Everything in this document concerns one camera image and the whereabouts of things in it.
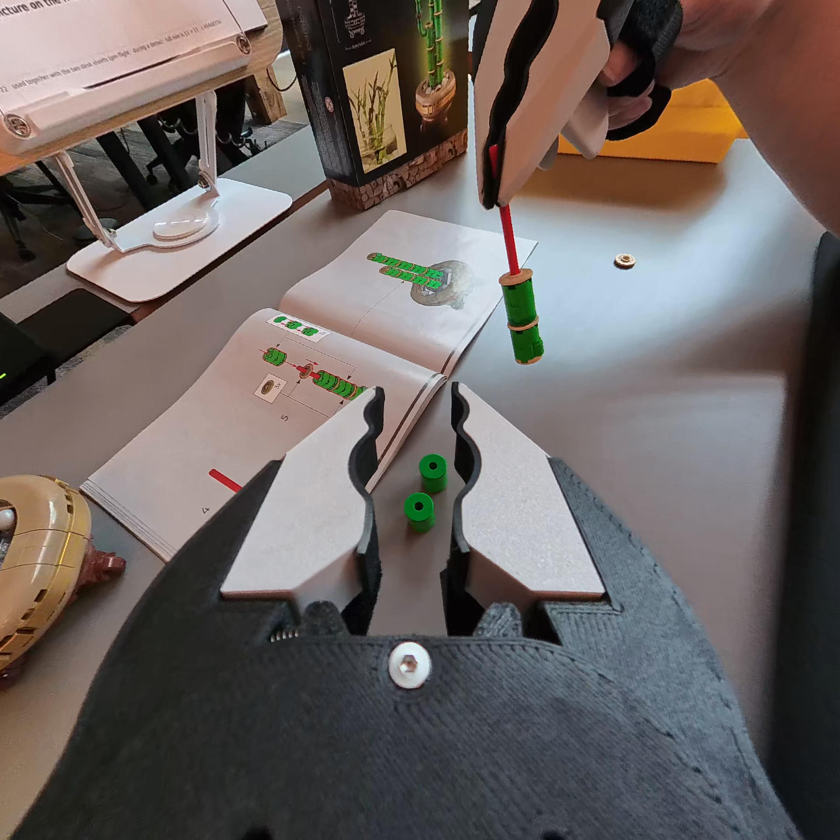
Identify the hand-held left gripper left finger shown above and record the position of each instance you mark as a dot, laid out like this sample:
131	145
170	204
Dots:
302	525

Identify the yellow box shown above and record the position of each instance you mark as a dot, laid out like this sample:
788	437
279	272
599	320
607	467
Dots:
695	124

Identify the white document stand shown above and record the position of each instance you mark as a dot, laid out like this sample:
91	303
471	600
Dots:
197	216

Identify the white printed paper sheet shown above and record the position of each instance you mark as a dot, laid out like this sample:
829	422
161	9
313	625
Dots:
98	39

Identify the black bamboo kit box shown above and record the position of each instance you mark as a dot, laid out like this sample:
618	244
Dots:
328	98

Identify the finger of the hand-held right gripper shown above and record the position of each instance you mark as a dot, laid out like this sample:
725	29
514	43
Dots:
558	65
489	39

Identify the black electronic device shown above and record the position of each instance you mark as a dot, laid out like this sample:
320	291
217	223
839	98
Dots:
23	354

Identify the person's right hand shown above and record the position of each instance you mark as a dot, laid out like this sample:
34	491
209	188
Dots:
722	33

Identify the wooden table leg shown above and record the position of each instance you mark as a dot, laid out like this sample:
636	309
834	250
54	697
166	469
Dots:
266	85

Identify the green cylinder brick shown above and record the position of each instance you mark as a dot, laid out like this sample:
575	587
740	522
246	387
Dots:
418	513
433	474

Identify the open instruction booklet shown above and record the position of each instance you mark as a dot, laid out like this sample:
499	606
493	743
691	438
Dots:
197	446

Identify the grey desk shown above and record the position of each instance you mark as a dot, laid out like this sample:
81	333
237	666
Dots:
656	394

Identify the person's right forearm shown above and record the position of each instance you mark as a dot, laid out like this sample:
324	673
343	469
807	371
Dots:
807	98

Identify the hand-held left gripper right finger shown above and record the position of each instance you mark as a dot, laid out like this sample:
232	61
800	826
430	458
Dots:
525	525

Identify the tan brick pot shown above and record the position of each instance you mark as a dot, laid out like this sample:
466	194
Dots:
39	564

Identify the person's dark shirt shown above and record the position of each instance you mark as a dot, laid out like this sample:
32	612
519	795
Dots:
814	525

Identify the red rod with green pieces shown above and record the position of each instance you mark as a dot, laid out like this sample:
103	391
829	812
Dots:
522	302

